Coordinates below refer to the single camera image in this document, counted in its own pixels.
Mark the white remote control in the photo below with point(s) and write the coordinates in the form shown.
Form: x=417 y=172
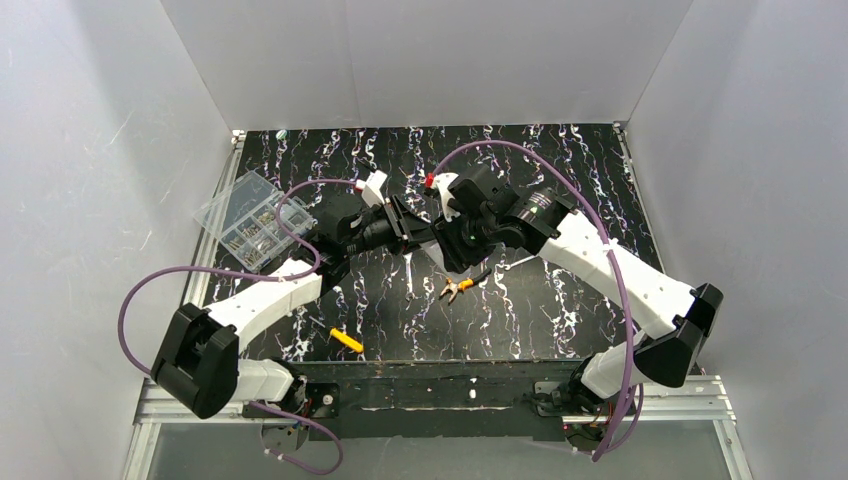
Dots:
x=433 y=251

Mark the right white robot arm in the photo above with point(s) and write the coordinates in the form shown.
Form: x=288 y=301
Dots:
x=674 y=318

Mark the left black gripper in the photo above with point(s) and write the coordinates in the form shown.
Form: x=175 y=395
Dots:
x=400 y=223

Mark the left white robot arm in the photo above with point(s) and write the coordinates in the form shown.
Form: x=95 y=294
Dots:
x=199 y=362

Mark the orange handled pliers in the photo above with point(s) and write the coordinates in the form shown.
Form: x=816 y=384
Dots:
x=452 y=289

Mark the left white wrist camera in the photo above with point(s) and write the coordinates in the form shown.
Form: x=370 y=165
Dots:
x=371 y=189

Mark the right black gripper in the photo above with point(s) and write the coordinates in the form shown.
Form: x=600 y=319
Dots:
x=454 y=248

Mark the aluminium frame rail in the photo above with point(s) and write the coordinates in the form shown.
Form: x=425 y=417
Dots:
x=702 y=398

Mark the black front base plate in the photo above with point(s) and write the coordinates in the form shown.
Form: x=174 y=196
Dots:
x=465 y=399

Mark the yellow handled screwdriver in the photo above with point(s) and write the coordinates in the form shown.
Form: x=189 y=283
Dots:
x=342 y=337

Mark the clear plastic screw box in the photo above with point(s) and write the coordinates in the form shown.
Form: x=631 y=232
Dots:
x=245 y=218

